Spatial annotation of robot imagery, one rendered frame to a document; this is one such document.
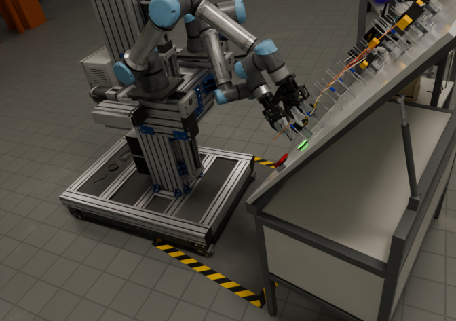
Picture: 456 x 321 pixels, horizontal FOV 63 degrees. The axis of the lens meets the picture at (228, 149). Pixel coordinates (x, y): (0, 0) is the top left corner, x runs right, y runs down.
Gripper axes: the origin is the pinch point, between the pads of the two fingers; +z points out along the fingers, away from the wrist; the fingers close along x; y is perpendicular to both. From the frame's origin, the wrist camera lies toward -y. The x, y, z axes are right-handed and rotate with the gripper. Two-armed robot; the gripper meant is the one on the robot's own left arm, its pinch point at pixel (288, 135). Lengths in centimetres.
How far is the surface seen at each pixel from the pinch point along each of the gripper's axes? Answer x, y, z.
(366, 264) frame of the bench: 4, 16, 59
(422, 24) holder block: 58, 40, 0
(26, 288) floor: -204, -15, -6
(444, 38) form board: 53, 71, 13
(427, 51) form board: 49, 68, 13
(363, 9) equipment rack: 61, -57, -49
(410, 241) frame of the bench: 21, 4, 60
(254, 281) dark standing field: -73, -55, 56
